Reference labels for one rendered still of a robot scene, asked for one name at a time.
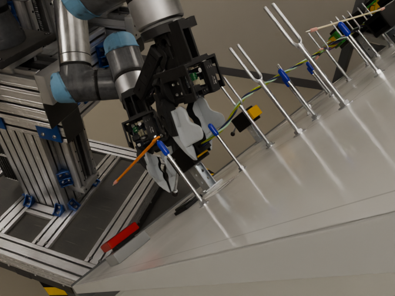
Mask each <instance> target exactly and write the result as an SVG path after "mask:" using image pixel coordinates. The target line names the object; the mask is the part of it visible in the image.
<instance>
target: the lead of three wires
mask: <svg viewBox="0 0 395 296"><path fill-rule="evenodd" d="M239 106H240V101H238V102H237V104H236V106H235V107H234V109H233V111H232V113H231V114H230V116H229V118H228V119H227V121H226V123H225V124H224V125H223V126H222V127H221V128H220V129H219V130H218V132H219V134H220V133H221V132H222V131H223V130H224V129H225V128H226V127H227V126H228V125H229V123H230V122H231V120H232V118H233V116H234V115H235V114H236V112H237V110H238V107H239ZM214 137H215V136H214V134H212V135H210V136H209V137H208V138H207V139H206V140H205V141H203V142H201V144H202V146H204V145H206V144H207V143H209V142H210V141H211V140H212V139H213V138H214Z"/></svg>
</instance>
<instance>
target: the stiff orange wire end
mask: <svg viewBox="0 0 395 296"><path fill-rule="evenodd" d="M157 139H158V140H159V139H160V136H157V137H156V138H154V139H153V140H152V142H151V144H150V145H149V146H148V147H147V148H146V149H145V150H144V151H143V152H142V153H141V154H140V155H139V156H138V157H137V158H136V159H135V160H134V162H133V163H132V164H131V165H130V166H129V167H128V168H127V169H126V170H125V171H124V172H123V173H122V174H121V175H120V176H119V177H118V179H117V180H115V181H114V182H113V186H114V185H115V184H117V183H118V181H119V180H120V179H121V178H122V177H123V176H124V175H125V174H126V173H127V172H128V171H129V170H130V169H131V168H132V167H133V165H134V164H135V163H136V162H137V161H138V160H139V159H140V158H141V157H142V156H143V155H144V154H145V153H146V152H147V151H148V150H149V149H150V148H151V147H152V146H153V145H154V144H155V143H156V140H157Z"/></svg>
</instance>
